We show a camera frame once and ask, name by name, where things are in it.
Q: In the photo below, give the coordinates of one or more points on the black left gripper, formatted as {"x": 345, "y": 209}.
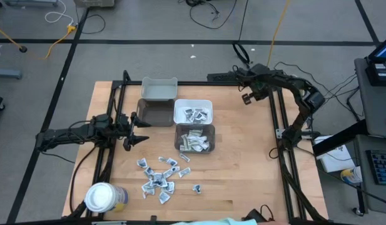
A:
{"x": 128, "y": 129}

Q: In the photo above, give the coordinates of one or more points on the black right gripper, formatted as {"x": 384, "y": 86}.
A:
{"x": 260, "y": 91}

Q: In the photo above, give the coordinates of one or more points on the plain white packet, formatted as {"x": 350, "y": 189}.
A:
{"x": 184, "y": 139}
{"x": 192, "y": 139}
{"x": 197, "y": 147}

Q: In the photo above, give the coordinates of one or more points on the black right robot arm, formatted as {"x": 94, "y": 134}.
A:
{"x": 305, "y": 90}

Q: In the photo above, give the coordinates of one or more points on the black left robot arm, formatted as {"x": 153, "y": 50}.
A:
{"x": 70, "y": 132}

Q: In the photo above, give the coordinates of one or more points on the dark translucent plastic bin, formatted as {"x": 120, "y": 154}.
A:
{"x": 211, "y": 129}
{"x": 155, "y": 114}

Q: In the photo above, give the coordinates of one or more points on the black perforated metal bar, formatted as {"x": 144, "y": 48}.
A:
{"x": 221, "y": 77}

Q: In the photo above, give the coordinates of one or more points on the light grey plastic bin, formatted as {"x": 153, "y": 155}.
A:
{"x": 159, "y": 90}

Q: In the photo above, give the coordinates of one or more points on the white plastic bin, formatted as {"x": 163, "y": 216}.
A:
{"x": 192, "y": 103}

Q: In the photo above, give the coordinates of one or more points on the white-lidded round canister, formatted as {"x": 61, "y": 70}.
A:
{"x": 102, "y": 197}

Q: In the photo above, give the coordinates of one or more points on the black diagonal beam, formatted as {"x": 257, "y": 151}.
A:
{"x": 339, "y": 139}

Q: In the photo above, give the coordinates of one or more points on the grey desk with laptop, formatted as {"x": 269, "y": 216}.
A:
{"x": 374, "y": 109}

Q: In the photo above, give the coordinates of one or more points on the yellow white wipes tub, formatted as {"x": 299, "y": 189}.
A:
{"x": 350, "y": 175}

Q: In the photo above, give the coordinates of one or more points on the grey box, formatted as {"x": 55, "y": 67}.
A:
{"x": 94, "y": 3}

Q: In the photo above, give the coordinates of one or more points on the black laptop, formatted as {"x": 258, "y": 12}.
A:
{"x": 382, "y": 67}

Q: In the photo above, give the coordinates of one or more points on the black round plug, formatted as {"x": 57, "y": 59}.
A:
{"x": 22, "y": 49}

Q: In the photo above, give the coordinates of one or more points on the grey metal bar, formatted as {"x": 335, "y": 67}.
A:
{"x": 6, "y": 74}

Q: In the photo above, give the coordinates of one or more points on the black keyboard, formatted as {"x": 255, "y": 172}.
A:
{"x": 382, "y": 167}

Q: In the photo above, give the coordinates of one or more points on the grey desk with keyboard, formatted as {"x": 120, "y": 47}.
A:
{"x": 368, "y": 193}

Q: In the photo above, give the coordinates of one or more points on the black caster wheel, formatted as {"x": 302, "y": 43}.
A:
{"x": 358, "y": 211}

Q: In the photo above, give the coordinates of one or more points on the grey platform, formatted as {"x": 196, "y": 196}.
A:
{"x": 30, "y": 2}

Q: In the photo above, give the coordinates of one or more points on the black aluminium table frame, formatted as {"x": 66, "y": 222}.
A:
{"x": 196, "y": 83}

